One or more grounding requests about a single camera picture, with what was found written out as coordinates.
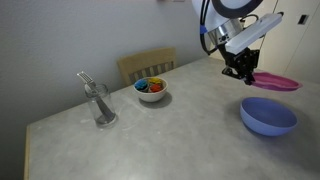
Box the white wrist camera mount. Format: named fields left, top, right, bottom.
left=225, top=13, right=282, bottom=55

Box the orange toy piece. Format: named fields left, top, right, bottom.
left=149, top=84, right=162, bottom=93

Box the white ceramic bowl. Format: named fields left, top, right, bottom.
left=133, top=77, right=168, bottom=102

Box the blue toy piece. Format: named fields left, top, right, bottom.
left=134, top=79, right=148, bottom=92

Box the clear glass jar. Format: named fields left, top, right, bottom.
left=85, top=84, right=117, bottom=127

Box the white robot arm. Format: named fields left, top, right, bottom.
left=192, top=0, right=263, bottom=85

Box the wooden chair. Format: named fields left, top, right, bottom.
left=117, top=47, right=176, bottom=86

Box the metal fork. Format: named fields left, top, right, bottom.
left=78, top=71, right=115, bottom=123

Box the black door handle plate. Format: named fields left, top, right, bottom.
left=298, top=14, right=309, bottom=25

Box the yellow toy piece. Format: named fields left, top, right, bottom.
left=148, top=77, right=162, bottom=84

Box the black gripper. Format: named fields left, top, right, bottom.
left=219, top=47, right=260, bottom=85

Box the blue plastic bowl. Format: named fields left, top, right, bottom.
left=240, top=97, right=298, bottom=136

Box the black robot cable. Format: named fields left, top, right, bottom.
left=199, top=0, right=218, bottom=56

